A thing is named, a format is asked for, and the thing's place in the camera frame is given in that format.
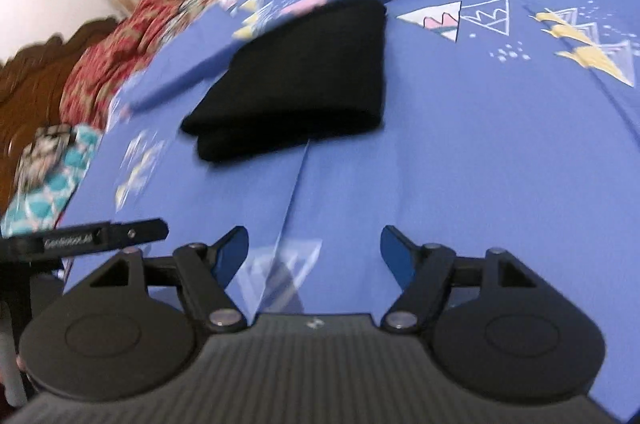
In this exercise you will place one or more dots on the blue printed bedsheet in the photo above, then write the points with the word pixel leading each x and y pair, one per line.
pixel 475 163

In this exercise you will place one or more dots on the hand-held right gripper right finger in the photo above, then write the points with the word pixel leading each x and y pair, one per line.
pixel 397 260

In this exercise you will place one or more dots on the brown wooden headboard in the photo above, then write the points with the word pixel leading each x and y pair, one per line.
pixel 35 93

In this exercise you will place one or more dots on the teal patterned pillow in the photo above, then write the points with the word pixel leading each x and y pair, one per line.
pixel 47 184

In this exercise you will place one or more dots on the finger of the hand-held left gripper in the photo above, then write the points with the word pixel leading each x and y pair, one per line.
pixel 142 231

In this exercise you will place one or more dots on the red floral blanket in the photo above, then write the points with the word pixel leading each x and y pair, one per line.
pixel 125 38

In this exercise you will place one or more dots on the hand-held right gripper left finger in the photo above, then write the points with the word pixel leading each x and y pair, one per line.
pixel 236 254

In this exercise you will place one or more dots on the black pants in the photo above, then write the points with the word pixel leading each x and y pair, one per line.
pixel 300 78

